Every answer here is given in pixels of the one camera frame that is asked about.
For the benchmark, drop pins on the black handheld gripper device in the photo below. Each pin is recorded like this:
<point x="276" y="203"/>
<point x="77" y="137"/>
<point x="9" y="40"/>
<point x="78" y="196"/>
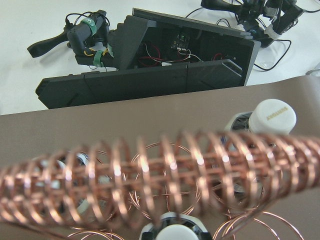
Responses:
<point x="282" y="13"/>

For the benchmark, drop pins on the copper wire bottle rack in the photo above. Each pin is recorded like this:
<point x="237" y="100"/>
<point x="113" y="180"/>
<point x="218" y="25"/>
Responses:
<point x="237" y="184"/>

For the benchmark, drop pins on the black open electronics box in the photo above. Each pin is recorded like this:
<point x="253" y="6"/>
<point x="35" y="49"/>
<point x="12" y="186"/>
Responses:
<point x="156" y="54"/>

